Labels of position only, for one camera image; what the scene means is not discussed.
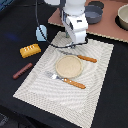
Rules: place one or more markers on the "knife with wooden handle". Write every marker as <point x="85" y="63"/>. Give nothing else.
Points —
<point x="80" y="56"/>

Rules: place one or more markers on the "light blue milk carton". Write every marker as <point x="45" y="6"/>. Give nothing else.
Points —
<point x="41" y="33"/>

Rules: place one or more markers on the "brown toy sausage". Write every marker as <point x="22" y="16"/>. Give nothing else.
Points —
<point x="22" y="71"/>

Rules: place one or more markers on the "round beige plate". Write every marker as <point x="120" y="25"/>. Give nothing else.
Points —
<point x="69" y="66"/>

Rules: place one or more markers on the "fork with wooden handle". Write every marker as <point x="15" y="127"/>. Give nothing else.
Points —
<point x="66" y="80"/>

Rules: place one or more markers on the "woven beige placemat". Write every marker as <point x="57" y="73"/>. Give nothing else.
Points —
<point x="61" y="99"/>

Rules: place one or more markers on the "yellow toy bread loaf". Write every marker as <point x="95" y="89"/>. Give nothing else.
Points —
<point x="30" y="50"/>

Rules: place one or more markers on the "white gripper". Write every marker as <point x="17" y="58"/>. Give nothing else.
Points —
<point x="75" y="26"/>

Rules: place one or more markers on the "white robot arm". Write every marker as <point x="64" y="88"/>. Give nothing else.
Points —
<point x="70" y="7"/>

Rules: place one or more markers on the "low grey pot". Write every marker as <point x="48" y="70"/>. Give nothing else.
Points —
<point x="93" y="14"/>

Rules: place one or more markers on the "beige bowl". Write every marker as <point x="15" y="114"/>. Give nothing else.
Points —
<point x="123" y="16"/>

